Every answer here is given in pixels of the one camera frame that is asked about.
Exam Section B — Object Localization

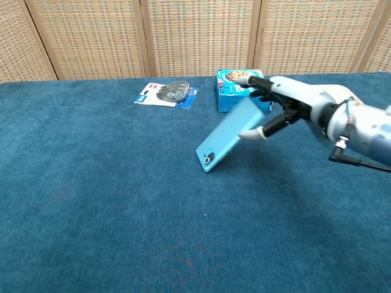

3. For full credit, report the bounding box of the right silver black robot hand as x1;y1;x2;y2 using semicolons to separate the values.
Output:
235;74;337;142

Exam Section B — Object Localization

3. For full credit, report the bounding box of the black smartphone with blue back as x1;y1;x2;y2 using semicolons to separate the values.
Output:
195;97;266;174

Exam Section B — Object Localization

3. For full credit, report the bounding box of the blue cookie box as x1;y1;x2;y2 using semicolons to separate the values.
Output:
216;68;273;114

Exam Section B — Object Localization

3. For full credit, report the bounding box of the woven bamboo folding screen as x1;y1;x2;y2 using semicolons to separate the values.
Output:
0;0;391;82

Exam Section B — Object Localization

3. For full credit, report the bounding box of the tape rolls blister pack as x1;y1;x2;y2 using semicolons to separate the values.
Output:
133;81;200;110

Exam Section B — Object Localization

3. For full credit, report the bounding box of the blue carpet table cover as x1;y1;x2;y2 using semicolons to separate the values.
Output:
0;72;391;293

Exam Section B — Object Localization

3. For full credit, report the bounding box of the black plug cable on arm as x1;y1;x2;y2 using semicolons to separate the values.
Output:
328;97;391;173

